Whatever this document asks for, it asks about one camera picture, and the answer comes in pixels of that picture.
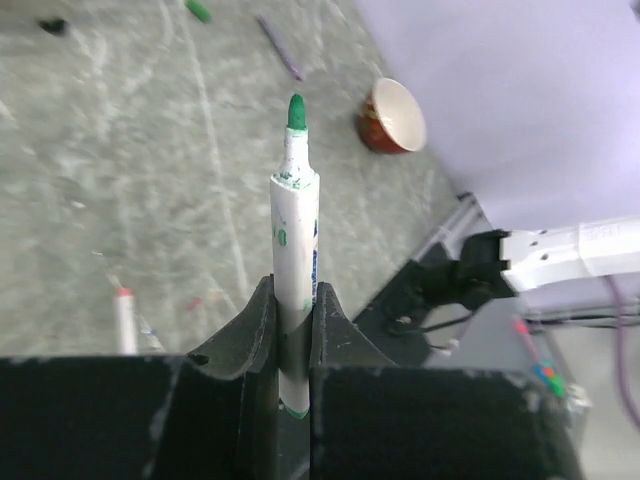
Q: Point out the white red small bowl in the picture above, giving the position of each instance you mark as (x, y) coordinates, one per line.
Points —
(390, 120)

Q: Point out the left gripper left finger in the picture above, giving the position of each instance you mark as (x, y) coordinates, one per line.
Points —
(236, 408)

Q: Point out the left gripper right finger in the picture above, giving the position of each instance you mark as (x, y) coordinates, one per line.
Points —
(354, 401)

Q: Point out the purple pen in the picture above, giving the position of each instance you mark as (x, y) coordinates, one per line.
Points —
(279, 47)

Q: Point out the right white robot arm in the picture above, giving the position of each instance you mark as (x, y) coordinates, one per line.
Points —
(503, 264)

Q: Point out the black marker cap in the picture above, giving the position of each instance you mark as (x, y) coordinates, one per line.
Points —
(53, 26)

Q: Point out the green marker cap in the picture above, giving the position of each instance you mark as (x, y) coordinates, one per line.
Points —
(198, 10)

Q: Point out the green white marker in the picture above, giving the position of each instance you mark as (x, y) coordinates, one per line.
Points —
(294, 199)

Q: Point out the red white marker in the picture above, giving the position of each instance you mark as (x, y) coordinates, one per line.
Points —
(131, 326)

